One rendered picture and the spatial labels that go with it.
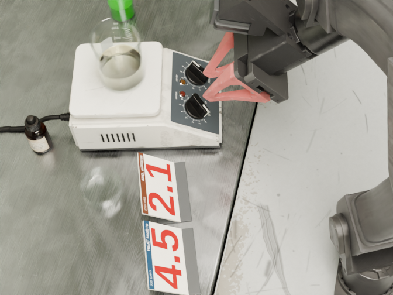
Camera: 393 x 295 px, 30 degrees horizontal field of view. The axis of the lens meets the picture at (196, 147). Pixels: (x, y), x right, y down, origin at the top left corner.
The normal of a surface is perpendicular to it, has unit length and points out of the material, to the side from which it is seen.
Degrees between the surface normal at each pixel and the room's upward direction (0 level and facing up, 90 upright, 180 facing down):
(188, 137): 90
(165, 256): 40
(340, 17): 87
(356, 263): 0
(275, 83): 50
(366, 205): 81
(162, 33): 0
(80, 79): 0
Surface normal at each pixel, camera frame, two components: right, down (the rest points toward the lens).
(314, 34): -0.41, 0.47
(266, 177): -0.06, -0.52
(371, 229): -0.94, 0.22
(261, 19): -0.02, 0.86
